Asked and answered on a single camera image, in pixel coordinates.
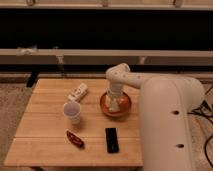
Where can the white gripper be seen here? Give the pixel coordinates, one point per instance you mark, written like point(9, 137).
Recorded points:
point(114, 90)

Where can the white sponge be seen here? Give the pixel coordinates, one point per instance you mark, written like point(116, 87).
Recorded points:
point(114, 106)

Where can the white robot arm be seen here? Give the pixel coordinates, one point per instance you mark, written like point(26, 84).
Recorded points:
point(164, 103)

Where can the orange bowl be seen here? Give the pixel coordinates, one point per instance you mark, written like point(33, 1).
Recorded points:
point(124, 102)

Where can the black rectangular bar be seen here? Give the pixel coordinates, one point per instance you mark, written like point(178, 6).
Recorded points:
point(111, 140)

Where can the red chili pepper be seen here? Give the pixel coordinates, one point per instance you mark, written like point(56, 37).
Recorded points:
point(74, 139)

